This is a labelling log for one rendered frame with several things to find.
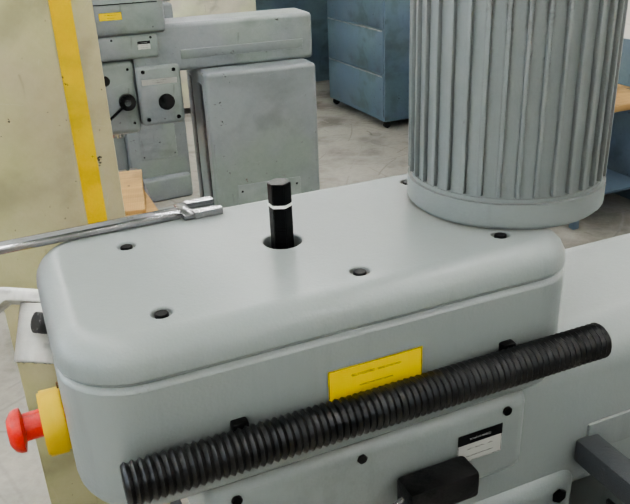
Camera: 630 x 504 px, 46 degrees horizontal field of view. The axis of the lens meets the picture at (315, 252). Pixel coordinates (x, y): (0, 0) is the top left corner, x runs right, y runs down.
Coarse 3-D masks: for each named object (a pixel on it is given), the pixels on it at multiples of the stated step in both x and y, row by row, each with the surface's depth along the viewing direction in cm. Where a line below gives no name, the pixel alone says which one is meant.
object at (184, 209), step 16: (176, 208) 78; (192, 208) 79; (208, 208) 77; (96, 224) 74; (112, 224) 74; (128, 224) 74; (144, 224) 75; (16, 240) 71; (32, 240) 71; (48, 240) 71; (64, 240) 72
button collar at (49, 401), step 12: (36, 396) 67; (48, 396) 66; (60, 396) 66; (48, 408) 65; (60, 408) 65; (48, 420) 65; (60, 420) 65; (48, 432) 65; (60, 432) 65; (48, 444) 65; (60, 444) 66
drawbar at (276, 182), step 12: (276, 180) 68; (288, 180) 68; (276, 192) 67; (288, 192) 68; (276, 204) 68; (276, 216) 68; (288, 216) 69; (276, 228) 69; (288, 228) 69; (276, 240) 69; (288, 240) 70
